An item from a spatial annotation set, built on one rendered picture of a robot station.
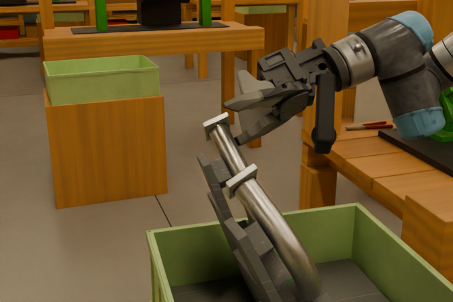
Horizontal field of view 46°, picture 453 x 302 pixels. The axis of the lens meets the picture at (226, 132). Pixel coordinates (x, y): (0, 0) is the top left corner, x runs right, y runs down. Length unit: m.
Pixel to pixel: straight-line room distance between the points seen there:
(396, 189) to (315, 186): 0.44
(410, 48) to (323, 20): 0.76
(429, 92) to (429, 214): 0.42
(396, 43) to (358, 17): 0.91
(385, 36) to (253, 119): 0.24
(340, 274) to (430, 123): 0.35
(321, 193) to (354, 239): 0.67
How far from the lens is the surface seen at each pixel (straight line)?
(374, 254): 1.05
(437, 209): 1.25
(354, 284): 1.05
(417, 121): 0.88
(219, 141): 0.78
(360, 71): 0.83
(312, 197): 1.76
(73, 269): 2.71
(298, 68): 0.81
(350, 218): 1.09
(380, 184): 1.39
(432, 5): 1.81
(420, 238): 1.29
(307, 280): 0.64
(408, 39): 0.87
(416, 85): 0.87
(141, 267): 2.66
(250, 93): 0.74
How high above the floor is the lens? 1.43
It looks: 19 degrees down
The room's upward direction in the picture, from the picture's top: straight up
